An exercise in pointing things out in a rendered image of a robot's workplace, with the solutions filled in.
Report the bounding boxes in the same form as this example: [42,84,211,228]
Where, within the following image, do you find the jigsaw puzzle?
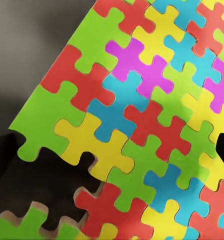
[0,0,224,240]

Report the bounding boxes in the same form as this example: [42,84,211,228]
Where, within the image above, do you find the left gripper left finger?
[0,133,18,180]

